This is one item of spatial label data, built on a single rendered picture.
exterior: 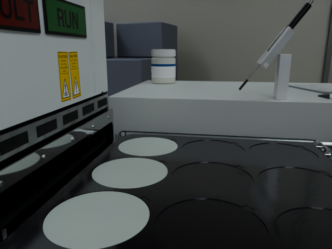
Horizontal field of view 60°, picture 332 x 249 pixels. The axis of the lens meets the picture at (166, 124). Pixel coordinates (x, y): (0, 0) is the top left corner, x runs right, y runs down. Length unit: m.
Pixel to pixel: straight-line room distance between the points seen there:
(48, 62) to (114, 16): 2.89
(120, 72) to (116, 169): 1.70
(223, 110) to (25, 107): 0.35
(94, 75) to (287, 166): 0.35
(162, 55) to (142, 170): 0.47
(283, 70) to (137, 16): 2.67
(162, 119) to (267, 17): 2.40
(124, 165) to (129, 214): 0.13
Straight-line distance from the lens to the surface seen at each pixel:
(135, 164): 0.41
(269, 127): 0.58
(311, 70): 2.92
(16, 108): 0.36
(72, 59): 0.47
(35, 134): 0.38
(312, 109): 0.59
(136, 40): 2.51
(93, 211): 0.31
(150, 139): 0.52
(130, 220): 0.29
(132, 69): 2.03
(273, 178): 0.39
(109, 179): 0.37
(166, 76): 0.81
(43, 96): 0.40
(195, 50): 2.96
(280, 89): 0.59
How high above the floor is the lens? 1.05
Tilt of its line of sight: 14 degrees down
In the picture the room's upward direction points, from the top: straight up
